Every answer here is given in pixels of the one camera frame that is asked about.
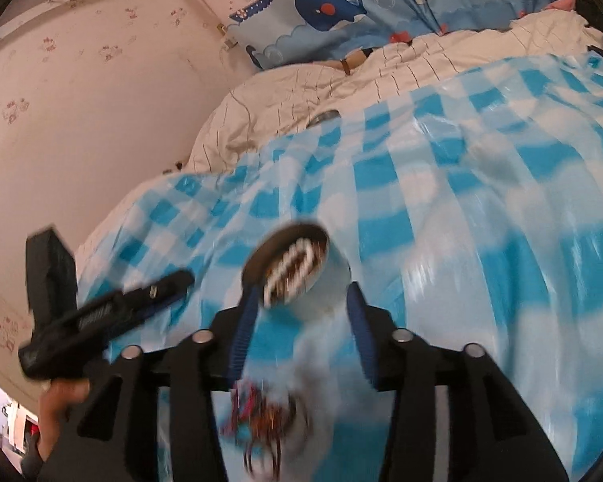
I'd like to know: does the round metal tin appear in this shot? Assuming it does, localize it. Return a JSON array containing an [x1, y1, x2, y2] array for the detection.
[[240, 221, 353, 325]]

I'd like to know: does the person's left hand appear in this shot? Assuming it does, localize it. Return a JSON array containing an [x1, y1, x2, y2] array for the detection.
[[37, 379, 91, 463]]

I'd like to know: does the white quilt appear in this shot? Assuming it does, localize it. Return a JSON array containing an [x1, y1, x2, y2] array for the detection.
[[186, 10, 603, 174]]

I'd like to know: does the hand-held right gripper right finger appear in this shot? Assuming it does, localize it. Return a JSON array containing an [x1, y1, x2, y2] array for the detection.
[[346, 281, 571, 482]]

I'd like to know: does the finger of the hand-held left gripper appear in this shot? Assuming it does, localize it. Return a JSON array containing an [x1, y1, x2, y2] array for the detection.
[[115, 270, 197, 308], [103, 294, 188, 341]]

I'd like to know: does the blue white checked plastic cloth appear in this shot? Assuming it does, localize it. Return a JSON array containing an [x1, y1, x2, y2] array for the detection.
[[75, 53, 603, 482]]

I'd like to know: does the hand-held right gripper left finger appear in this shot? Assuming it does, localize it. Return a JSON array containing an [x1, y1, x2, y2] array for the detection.
[[63, 284, 262, 482]]

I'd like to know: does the brown strap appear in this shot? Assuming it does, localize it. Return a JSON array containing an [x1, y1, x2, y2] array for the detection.
[[339, 49, 375, 76]]

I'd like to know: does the white bead bracelet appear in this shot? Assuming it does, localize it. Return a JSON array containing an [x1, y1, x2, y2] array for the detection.
[[262, 238, 327, 307]]

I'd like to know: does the pile of mixed bracelets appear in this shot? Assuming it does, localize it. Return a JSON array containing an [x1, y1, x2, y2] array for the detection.
[[220, 379, 315, 478]]

